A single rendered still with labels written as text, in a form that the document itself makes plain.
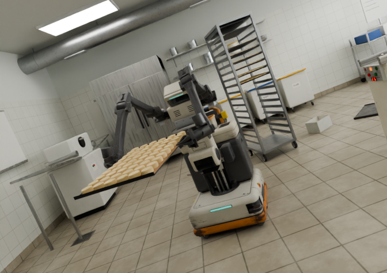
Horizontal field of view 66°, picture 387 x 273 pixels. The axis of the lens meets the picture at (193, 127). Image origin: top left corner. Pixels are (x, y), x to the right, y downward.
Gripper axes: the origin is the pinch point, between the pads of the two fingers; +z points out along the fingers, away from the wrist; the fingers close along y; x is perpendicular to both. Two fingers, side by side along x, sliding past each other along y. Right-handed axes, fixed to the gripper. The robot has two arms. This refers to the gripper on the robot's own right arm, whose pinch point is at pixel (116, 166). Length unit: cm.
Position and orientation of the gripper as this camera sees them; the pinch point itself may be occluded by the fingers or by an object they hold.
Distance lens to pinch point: 167.9
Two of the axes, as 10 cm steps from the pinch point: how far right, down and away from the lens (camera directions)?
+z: 4.7, -0.4, -8.8
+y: -3.7, -9.2, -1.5
